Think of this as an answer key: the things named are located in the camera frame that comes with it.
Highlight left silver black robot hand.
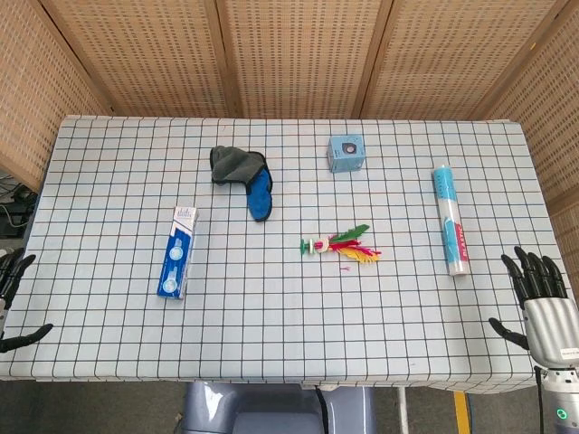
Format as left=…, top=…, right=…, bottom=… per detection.
left=0, top=247, right=54, bottom=354

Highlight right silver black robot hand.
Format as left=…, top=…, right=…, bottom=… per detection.
left=488, top=245, right=579, bottom=368

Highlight colourful feather shuttlecock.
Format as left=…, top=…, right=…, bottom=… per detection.
left=299, top=223, right=382, bottom=267

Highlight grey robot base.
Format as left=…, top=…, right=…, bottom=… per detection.
left=175, top=381, right=378, bottom=434

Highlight blue white toothpaste box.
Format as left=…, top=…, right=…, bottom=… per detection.
left=157, top=206, right=200, bottom=300

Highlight white table leg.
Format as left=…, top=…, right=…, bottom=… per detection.
left=396, top=386, right=408, bottom=434

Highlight grey blue eye mask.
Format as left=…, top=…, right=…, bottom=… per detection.
left=209, top=145, right=275, bottom=223

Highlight small light blue box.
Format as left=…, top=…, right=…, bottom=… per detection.
left=327, top=133, right=365, bottom=175

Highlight grid pattern tablecloth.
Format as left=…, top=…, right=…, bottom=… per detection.
left=0, top=114, right=568, bottom=392

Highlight wooden rattan folding screen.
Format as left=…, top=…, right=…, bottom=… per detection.
left=0, top=0, right=579, bottom=268

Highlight black cables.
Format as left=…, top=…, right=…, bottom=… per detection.
left=0, top=171, right=39, bottom=240

